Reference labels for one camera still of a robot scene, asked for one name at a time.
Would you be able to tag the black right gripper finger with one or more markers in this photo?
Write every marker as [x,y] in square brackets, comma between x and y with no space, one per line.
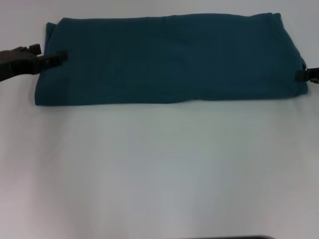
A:
[306,76]

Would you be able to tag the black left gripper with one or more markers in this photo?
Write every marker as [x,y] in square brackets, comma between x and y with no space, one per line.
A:
[15,63]

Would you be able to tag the teal blue t-shirt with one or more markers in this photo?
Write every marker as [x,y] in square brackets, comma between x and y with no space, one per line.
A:
[162,62]

